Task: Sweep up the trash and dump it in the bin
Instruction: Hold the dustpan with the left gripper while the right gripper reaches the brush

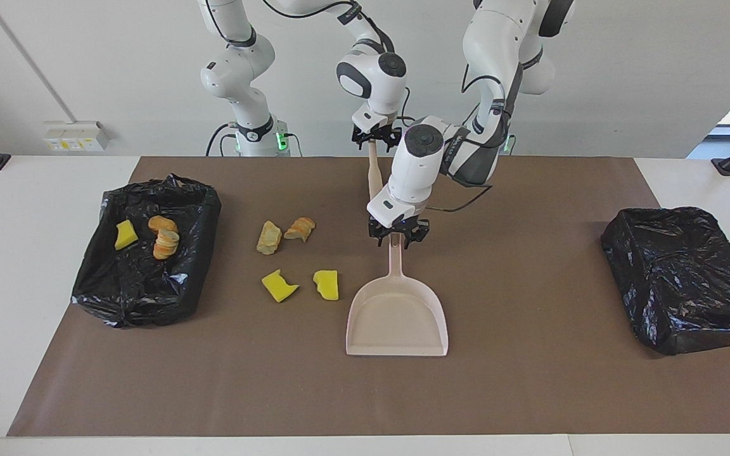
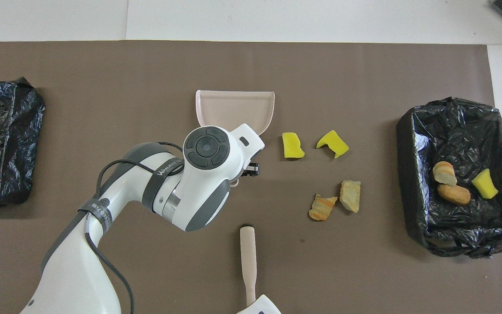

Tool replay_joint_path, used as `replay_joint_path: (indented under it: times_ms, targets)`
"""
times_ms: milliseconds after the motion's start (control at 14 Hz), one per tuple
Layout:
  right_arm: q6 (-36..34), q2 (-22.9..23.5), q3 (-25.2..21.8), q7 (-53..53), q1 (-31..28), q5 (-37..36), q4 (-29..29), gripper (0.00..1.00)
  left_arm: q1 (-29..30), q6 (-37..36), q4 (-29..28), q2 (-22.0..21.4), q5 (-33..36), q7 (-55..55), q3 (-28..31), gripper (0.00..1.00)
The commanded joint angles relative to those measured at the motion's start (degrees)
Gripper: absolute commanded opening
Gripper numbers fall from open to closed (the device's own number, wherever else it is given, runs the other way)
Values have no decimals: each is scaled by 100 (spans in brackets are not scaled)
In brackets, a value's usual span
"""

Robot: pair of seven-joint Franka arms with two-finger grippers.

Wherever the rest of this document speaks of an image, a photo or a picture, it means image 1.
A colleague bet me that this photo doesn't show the beige hand brush black bristles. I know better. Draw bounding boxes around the beige hand brush black bristles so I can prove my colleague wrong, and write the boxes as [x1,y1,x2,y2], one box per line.
[367,142,383,200]

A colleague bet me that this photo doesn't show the pale pink plastic dustpan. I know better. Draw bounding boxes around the pale pink plastic dustpan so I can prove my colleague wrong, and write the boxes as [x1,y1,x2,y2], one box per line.
[345,233,449,357]

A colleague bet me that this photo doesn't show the pale tan sponge scrap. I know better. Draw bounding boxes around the pale tan sponge scrap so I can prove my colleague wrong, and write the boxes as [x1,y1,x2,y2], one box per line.
[153,229,181,260]

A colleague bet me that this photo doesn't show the bright yellow sponge piece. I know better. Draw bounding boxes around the bright yellow sponge piece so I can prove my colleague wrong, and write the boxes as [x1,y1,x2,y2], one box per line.
[115,220,139,251]
[312,270,340,301]
[261,269,300,303]

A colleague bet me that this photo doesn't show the bin lined with black bag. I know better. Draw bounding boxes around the bin lined with black bag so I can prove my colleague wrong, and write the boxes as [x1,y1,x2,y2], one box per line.
[601,206,730,356]
[71,174,222,329]

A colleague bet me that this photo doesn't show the orange striped sponge scrap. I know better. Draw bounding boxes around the orange striped sponge scrap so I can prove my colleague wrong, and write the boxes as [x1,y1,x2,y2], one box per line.
[283,217,316,243]

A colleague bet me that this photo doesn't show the pale green-yellow sponge scrap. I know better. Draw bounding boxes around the pale green-yellow sponge scrap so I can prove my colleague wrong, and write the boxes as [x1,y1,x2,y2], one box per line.
[257,220,283,256]

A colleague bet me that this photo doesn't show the brown paper table mat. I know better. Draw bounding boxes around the brown paper table mat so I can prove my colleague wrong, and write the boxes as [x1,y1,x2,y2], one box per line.
[7,156,730,438]

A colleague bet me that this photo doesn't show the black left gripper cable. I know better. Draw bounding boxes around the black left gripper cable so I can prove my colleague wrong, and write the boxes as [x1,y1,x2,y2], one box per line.
[425,184,494,213]

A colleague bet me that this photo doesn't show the black right arm base cable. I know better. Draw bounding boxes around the black right arm base cable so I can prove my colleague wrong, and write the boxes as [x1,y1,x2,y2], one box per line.
[205,123,239,157]

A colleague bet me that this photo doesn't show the white wall socket box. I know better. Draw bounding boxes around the white wall socket box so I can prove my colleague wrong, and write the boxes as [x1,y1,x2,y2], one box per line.
[44,121,110,153]

